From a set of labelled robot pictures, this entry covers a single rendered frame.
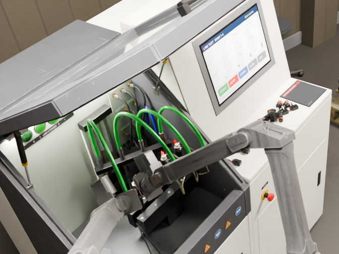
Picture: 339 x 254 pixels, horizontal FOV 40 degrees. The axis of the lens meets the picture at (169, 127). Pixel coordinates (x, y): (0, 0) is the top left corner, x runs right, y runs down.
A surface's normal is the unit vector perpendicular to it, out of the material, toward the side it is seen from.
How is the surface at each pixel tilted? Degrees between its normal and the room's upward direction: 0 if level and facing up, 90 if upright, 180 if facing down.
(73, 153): 90
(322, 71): 0
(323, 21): 90
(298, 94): 0
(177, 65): 76
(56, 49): 0
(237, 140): 71
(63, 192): 90
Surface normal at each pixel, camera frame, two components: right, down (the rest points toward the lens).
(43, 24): 0.54, 0.47
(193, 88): 0.68, 0.14
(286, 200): -0.64, 0.27
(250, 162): -0.15, -0.77
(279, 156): -0.57, 0.48
